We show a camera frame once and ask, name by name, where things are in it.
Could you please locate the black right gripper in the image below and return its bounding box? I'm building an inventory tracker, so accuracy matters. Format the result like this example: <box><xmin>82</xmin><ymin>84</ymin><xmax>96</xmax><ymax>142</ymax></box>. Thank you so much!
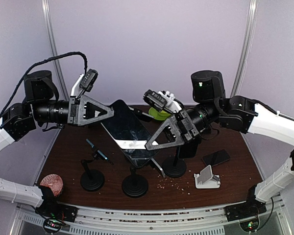
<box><xmin>144</xmin><ymin>100</ymin><xmax>220</xmax><ymax>152</ymax></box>

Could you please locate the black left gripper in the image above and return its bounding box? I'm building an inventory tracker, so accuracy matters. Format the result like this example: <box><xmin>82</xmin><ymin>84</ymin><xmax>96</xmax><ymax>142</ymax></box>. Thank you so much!
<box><xmin>32</xmin><ymin>94</ymin><xmax>115</xmax><ymax>127</ymax></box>

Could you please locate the large black smartphone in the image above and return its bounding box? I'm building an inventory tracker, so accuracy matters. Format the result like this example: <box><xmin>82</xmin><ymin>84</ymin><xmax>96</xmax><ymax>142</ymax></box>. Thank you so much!
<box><xmin>101</xmin><ymin>99</ymin><xmax>159</xmax><ymax>168</ymax></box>

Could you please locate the pink cased smartphone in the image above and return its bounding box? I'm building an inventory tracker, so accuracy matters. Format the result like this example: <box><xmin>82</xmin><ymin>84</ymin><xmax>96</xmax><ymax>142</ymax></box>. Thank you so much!
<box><xmin>202</xmin><ymin>149</ymin><xmax>230</xmax><ymax>166</ymax></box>

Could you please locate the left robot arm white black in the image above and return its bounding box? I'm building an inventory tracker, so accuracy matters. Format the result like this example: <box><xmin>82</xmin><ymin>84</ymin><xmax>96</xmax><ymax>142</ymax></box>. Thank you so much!
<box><xmin>0</xmin><ymin>69</ymin><xmax>114</xmax><ymax>217</ymax></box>

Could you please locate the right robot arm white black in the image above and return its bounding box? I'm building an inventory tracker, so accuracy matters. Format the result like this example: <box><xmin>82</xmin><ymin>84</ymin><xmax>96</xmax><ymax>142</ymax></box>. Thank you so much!
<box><xmin>144</xmin><ymin>70</ymin><xmax>294</xmax><ymax>216</ymax></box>

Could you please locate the blue phone on right stand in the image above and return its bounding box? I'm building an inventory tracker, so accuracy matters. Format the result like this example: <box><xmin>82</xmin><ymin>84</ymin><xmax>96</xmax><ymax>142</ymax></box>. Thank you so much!
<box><xmin>178</xmin><ymin>142</ymin><xmax>198</xmax><ymax>159</ymax></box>

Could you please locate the teal phone on left stand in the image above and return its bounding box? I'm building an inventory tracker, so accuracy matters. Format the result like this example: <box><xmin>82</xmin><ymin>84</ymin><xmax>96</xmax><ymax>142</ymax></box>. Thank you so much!
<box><xmin>86</xmin><ymin>139</ymin><xmax>108</xmax><ymax>161</ymax></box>

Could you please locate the black round-base stand right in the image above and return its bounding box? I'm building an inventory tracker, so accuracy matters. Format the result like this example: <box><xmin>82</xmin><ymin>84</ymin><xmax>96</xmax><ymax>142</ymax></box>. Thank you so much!
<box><xmin>162</xmin><ymin>147</ymin><xmax>187</xmax><ymax>178</ymax></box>

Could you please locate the black round-base stand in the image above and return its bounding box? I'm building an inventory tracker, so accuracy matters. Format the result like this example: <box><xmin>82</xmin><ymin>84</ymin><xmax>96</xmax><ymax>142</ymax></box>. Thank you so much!
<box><xmin>162</xmin><ymin>147</ymin><xmax>187</xmax><ymax>178</ymax></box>
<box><xmin>80</xmin><ymin>158</ymin><xmax>114</xmax><ymax>192</ymax></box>
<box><xmin>122</xmin><ymin>166</ymin><xmax>148</xmax><ymax>198</ymax></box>

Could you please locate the white folding phone stand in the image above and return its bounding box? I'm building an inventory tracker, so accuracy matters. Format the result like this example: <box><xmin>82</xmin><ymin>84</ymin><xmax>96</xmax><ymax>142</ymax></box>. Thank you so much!
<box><xmin>194</xmin><ymin>165</ymin><xmax>221</xmax><ymax>189</ymax></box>

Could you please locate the black round-base stand front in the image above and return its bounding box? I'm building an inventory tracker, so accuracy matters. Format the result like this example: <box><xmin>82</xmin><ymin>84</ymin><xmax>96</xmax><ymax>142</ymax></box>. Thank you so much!
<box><xmin>122</xmin><ymin>166</ymin><xmax>148</xmax><ymax>198</ymax></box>

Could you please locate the black round-base stand left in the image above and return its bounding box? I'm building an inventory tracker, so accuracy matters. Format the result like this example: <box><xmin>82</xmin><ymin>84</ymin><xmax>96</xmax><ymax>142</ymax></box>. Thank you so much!
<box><xmin>80</xmin><ymin>158</ymin><xmax>114</xmax><ymax>192</ymax></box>

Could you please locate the green plastic plate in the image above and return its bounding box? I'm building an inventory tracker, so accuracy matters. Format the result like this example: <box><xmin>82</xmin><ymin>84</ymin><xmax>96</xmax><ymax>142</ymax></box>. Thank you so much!
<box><xmin>148</xmin><ymin>107</ymin><xmax>171</xmax><ymax>121</ymax></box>

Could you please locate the red patterned bowl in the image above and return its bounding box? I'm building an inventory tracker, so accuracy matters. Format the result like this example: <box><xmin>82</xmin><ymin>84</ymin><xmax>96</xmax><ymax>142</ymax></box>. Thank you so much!
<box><xmin>40</xmin><ymin>174</ymin><xmax>64</xmax><ymax>197</ymax></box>

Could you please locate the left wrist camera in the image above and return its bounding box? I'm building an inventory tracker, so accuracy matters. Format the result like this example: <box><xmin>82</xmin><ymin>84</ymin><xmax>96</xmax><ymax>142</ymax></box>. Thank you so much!
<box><xmin>70</xmin><ymin>69</ymin><xmax>98</xmax><ymax>97</ymax></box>

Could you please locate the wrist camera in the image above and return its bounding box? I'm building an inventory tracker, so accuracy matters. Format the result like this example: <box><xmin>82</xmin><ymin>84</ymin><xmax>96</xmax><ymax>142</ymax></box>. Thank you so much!
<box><xmin>70</xmin><ymin>69</ymin><xmax>98</xmax><ymax>97</ymax></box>
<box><xmin>143</xmin><ymin>90</ymin><xmax>183</xmax><ymax>115</ymax></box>

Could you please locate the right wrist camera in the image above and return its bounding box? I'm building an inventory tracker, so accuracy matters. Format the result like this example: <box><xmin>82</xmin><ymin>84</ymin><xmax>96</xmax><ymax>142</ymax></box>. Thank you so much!
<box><xmin>143</xmin><ymin>90</ymin><xmax>183</xmax><ymax>115</ymax></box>

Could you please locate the right aluminium frame post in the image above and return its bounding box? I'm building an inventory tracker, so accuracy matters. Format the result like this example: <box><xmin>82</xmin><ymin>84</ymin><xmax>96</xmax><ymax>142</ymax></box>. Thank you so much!
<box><xmin>230</xmin><ymin>0</ymin><xmax>259</xmax><ymax>96</ymax></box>

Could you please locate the aluminium frame post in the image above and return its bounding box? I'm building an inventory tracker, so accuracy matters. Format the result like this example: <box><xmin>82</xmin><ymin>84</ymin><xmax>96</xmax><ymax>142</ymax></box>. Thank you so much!
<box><xmin>41</xmin><ymin>0</ymin><xmax>69</xmax><ymax>100</ymax></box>
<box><xmin>230</xmin><ymin>0</ymin><xmax>259</xmax><ymax>96</ymax></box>

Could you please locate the left black braided cable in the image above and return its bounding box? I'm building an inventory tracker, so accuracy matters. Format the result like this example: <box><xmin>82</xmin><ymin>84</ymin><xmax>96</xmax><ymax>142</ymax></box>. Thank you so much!
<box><xmin>0</xmin><ymin>51</ymin><xmax>89</xmax><ymax>128</ymax></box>

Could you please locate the front aluminium rail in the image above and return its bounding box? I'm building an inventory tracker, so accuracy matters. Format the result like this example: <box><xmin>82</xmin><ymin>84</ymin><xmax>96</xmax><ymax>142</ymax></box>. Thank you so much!
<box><xmin>8</xmin><ymin>196</ymin><xmax>292</xmax><ymax>235</ymax></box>

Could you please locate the left aluminium frame post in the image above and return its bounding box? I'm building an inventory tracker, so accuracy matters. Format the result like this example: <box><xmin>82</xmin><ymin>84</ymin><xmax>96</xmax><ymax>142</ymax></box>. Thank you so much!
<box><xmin>41</xmin><ymin>0</ymin><xmax>69</xmax><ymax>100</ymax></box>

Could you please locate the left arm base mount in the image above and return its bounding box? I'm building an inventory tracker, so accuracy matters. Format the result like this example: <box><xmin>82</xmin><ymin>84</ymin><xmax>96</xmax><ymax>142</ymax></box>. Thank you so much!
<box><xmin>35</xmin><ymin>201</ymin><xmax>78</xmax><ymax>222</ymax></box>

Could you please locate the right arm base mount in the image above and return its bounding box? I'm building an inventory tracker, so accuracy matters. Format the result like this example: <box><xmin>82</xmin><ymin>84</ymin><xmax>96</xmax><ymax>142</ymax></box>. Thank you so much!
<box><xmin>224</xmin><ymin>202</ymin><xmax>267</xmax><ymax>222</ymax></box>

